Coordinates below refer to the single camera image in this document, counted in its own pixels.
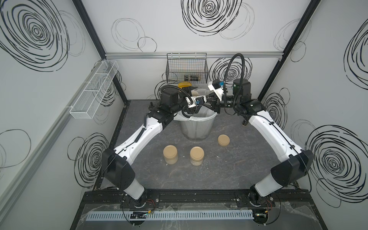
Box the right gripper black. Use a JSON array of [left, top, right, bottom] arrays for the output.
[[200, 92, 241, 114]]

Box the glass rice jar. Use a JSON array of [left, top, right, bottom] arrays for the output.
[[190, 87, 211, 98]]

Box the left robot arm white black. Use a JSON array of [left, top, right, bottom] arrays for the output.
[[101, 85, 197, 200]]

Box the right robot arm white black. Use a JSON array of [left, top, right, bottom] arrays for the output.
[[208, 79, 314, 201]]

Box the left rice jar tan lid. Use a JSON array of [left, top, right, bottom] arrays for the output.
[[163, 145, 178, 165]]

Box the rice jar tan lid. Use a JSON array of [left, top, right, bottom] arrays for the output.
[[163, 145, 178, 165], [190, 146, 205, 166]]

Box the middle rice jar tan lid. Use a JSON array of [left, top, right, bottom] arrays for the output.
[[190, 146, 205, 166]]

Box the white plastic bin liner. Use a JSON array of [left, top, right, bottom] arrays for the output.
[[174, 106, 217, 122]]

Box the yellow toast slice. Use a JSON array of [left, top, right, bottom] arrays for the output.
[[178, 81, 192, 89]]

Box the dark bottle in basket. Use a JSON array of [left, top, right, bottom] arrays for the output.
[[184, 75, 200, 82]]

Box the metal mesh trash bin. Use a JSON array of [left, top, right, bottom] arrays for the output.
[[180, 118, 215, 141]]

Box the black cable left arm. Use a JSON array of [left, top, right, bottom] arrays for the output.
[[159, 83, 194, 118]]

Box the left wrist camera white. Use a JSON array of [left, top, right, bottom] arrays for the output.
[[185, 96, 207, 108]]

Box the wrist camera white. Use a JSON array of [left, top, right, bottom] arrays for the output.
[[185, 96, 207, 108], [208, 79, 224, 101]]

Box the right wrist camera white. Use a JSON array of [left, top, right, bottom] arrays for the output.
[[208, 79, 224, 101]]

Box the black wire wall basket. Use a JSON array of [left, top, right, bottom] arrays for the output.
[[165, 57, 209, 84]]

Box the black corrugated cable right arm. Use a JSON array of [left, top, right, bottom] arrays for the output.
[[223, 53, 245, 98]]

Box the aluminium wall rail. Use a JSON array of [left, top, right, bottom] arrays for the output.
[[105, 51, 284, 59]]

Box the white mesh wall shelf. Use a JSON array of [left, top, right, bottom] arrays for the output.
[[70, 60, 118, 119]]

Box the white slotted cable duct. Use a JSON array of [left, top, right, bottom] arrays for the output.
[[85, 210, 254, 221]]

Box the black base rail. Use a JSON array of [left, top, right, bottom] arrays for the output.
[[80, 189, 312, 208]]

